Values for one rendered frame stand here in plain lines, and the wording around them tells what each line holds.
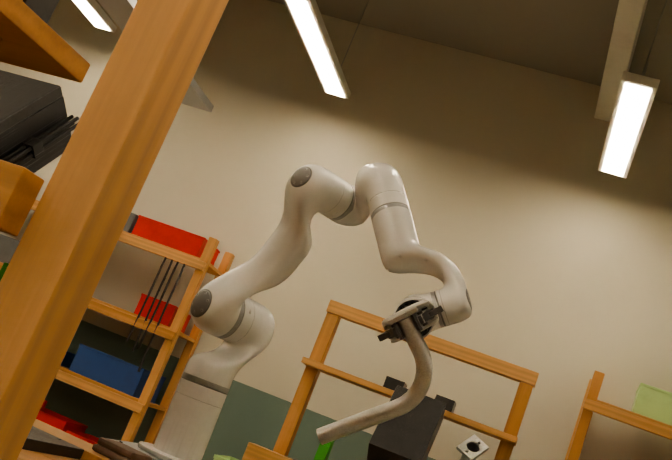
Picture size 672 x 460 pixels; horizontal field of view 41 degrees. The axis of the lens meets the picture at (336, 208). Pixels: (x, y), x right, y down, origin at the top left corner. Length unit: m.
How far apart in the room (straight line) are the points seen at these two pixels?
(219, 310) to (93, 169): 0.91
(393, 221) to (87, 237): 0.84
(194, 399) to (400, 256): 0.63
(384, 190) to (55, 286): 0.93
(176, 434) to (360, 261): 5.37
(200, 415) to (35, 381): 0.93
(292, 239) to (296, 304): 5.34
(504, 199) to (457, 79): 1.18
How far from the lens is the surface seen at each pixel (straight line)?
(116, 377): 7.22
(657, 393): 6.68
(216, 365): 2.20
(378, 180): 2.02
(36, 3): 1.69
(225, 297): 2.16
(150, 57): 1.35
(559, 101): 7.86
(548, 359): 7.21
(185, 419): 2.20
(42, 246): 1.31
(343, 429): 1.64
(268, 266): 2.16
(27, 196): 1.33
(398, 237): 1.92
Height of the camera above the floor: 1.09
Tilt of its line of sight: 14 degrees up
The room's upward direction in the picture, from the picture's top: 22 degrees clockwise
